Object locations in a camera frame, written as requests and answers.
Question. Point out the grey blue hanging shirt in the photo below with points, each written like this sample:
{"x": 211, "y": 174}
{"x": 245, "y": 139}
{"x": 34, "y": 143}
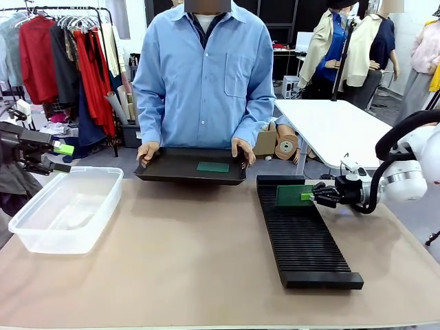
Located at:
{"x": 8, "y": 44}

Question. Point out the dark grey hanging coat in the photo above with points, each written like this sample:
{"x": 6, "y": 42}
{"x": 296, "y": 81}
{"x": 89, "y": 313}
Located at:
{"x": 63, "y": 68}

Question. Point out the black tripod pole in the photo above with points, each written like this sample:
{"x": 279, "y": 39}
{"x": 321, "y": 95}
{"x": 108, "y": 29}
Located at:
{"x": 343, "y": 58}

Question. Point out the person in blue shirt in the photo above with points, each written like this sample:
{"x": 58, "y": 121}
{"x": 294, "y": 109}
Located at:
{"x": 203, "y": 86}

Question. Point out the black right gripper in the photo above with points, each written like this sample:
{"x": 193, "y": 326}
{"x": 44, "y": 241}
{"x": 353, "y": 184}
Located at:
{"x": 350, "y": 192}

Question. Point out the black tripod foot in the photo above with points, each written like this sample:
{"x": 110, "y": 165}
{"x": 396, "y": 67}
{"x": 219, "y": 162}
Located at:
{"x": 433, "y": 238}

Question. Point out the white plastic crate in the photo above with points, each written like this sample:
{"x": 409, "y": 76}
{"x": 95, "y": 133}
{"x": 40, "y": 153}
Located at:
{"x": 290, "y": 87}

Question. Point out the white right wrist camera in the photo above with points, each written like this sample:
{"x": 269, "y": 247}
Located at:
{"x": 355, "y": 170}

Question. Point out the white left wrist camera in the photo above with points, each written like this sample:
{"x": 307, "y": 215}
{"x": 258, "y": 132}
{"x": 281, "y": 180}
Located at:
{"x": 24, "y": 110}

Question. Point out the person's right hand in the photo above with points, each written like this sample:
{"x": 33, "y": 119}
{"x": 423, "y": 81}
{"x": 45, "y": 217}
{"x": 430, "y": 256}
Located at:
{"x": 149, "y": 149}

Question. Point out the person's right forearm blue sleeve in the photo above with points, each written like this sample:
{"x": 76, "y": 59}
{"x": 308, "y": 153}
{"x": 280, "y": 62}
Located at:
{"x": 148, "y": 117}

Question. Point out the black bag on shelf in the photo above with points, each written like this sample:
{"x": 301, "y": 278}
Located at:
{"x": 134, "y": 67}

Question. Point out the grey slanted cardboard tube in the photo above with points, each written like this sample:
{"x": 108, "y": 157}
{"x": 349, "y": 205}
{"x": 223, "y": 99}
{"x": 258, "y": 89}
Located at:
{"x": 115, "y": 106}

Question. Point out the cream hanging garment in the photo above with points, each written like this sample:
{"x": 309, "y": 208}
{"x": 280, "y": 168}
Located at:
{"x": 111, "y": 48}

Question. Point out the mannequin in pink fluffy top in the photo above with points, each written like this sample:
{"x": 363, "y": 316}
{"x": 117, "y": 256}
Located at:
{"x": 424, "y": 51}

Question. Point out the person's left hand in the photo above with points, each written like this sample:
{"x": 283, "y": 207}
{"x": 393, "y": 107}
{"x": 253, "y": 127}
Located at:
{"x": 242, "y": 143}

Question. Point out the clear plastic storage box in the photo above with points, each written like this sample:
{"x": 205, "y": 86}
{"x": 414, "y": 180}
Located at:
{"x": 68, "y": 209}

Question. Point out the beige cardboard tube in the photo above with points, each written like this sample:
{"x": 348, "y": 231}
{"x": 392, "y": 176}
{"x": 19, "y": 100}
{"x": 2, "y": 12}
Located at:
{"x": 123, "y": 99}

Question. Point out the brown cardboard box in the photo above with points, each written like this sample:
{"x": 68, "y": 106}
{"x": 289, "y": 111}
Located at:
{"x": 263, "y": 141}

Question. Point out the green PCB board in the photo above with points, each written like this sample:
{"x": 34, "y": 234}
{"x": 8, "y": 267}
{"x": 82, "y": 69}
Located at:
{"x": 290, "y": 196}
{"x": 213, "y": 167}

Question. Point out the dark grey storage bin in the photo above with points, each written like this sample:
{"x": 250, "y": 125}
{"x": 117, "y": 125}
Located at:
{"x": 130, "y": 135}

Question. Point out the black slanted stand leg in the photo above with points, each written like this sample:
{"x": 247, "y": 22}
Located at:
{"x": 432, "y": 99}

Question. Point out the black slotted PCB rack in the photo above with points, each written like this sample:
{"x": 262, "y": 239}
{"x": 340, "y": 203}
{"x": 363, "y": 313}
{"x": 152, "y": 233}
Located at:
{"x": 309, "y": 247}

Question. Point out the mannequin in cream navy top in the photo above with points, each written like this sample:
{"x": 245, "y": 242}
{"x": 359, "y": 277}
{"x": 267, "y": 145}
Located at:
{"x": 364, "y": 51}

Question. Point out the pink cloth pile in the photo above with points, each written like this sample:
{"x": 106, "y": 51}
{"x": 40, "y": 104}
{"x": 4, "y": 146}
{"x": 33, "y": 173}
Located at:
{"x": 58, "y": 118}

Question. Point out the yellow garment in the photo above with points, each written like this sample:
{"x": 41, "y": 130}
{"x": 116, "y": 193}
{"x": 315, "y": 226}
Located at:
{"x": 436, "y": 79}

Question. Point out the black plastic tray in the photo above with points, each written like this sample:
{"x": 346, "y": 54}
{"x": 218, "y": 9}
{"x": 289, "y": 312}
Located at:
{"x": 172, "y": 168}

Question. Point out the mannequin in beige jacket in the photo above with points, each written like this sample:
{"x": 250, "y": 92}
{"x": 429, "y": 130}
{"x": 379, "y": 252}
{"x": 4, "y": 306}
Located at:
{"x": 323, "y": 51}

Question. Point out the red hanging shirt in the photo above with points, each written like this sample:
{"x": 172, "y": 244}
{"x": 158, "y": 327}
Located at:
{"x": 38, "y": 58}

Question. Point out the navy blue hanging fabric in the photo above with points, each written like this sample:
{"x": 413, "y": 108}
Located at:
{"x": 87, "y": 123}

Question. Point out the brown lying mannequin torso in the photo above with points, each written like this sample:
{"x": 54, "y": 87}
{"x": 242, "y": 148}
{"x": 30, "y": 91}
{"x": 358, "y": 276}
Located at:
{"x": 287, "y": 142}

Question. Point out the dark grey draped garment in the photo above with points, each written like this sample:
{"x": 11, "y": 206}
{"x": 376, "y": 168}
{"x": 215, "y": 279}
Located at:
{"x": 17, "y": 185}

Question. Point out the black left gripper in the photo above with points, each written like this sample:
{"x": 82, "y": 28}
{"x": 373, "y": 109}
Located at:
{"x": 20, "y": 144}

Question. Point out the black metal clothes rack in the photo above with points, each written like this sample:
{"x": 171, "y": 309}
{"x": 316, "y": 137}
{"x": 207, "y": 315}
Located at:
{"x": 116, "y": 148}

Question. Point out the white side table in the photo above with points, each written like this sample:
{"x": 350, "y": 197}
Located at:
{"x": 330, "y": 130}

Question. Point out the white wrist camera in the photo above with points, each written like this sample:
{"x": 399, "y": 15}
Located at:
{"x": 24, "y": 110}
{"x": 355, "y": 170}

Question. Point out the black metal floor stand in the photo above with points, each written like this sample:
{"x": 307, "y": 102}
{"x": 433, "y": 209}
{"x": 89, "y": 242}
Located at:
{"x": 10, "y": 93}

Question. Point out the red hanging dress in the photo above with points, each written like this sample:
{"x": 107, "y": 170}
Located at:
{"x": 94, "y": 86}

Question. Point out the person's left forearm blue sleeve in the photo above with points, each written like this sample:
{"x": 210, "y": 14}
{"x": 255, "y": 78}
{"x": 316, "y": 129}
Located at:
{"x": 258, "y": 117}

